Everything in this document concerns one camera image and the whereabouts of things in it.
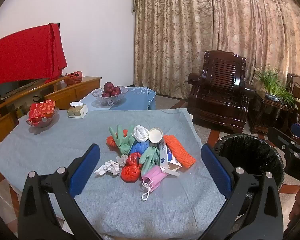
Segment red snack packet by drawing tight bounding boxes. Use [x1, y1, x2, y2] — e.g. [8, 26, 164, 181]
[28, 100, 56, 125]

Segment person's right hand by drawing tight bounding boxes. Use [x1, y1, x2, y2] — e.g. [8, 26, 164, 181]
[289, 182, 300, 222]

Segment white tissue box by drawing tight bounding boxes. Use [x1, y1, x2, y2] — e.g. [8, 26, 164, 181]
[67, 101, 89, 119]

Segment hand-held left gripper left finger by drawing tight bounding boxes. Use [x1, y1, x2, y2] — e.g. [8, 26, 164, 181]
[17, 143, 103, 240]

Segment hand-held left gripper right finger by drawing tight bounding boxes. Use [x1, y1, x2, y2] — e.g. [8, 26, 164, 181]
[197, 143, 283, 240]

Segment white medicine box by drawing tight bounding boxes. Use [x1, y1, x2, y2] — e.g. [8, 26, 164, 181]
[159, 141, 183, 176]

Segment blue plastic bag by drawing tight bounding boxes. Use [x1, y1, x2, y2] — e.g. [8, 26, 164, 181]
[128, 141, 151, 156]

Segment dark wooden armchair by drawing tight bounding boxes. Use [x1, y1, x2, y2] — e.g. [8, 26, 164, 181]
[286, 73, 300, 131]
[187, 50, 255, 134]

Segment white plastic bag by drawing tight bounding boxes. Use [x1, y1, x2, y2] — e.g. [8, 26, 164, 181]
[132, 125, 151, 142]

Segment green rubber glove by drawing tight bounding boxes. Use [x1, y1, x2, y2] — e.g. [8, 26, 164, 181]
[108, 124, 136, 156]
[139, 146, 162, 177]

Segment black television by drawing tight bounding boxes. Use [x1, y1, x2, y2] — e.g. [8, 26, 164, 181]
[0, 79, 48, 103]

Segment pink face mask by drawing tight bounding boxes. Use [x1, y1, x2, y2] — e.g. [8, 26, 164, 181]
[140, 167, 167, 201]

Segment green potted plant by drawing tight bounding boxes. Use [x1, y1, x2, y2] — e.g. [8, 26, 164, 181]
[254, 67, 300, 108]

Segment orange foam net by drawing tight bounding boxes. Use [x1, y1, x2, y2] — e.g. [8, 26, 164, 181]
[106, 129, 129, 148]
[163, 135, 197, 169]

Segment beige patterned curtain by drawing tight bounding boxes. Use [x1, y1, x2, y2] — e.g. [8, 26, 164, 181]
[133, 0, 300, 101]

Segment trash bin with black bag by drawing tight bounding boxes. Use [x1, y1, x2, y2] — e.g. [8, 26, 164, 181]
[214, 133, 286, 193]

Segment white tissue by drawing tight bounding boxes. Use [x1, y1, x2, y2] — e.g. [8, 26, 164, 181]
[94, 160, 121, 176]

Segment dark wooden side table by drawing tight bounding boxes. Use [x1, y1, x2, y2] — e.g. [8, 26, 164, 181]
[248, 90, 298, 134]

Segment red plastic bag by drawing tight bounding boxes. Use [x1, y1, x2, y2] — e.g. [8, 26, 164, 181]
[120, 152, 142, 183]
[65, 71, 84, 85]

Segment red plastic bag on cabinet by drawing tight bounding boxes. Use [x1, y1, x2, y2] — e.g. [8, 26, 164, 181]
[65, 71, 84, 85]

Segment white paper cup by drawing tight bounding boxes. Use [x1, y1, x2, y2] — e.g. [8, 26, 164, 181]
[148, 127, 164, 144]

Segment glass fruit bowl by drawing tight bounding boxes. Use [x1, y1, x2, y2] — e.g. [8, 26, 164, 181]
[92, 86, 129, 107]

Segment wooden television cabinet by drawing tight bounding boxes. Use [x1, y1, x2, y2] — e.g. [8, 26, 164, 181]
[0, 76, 102, 183]

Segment small glass bowl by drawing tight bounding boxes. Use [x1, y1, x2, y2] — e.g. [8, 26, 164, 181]
[26, 106, 60, 128]

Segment red cloth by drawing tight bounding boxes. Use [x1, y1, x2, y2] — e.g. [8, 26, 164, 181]
[0, 23, 68, 125]

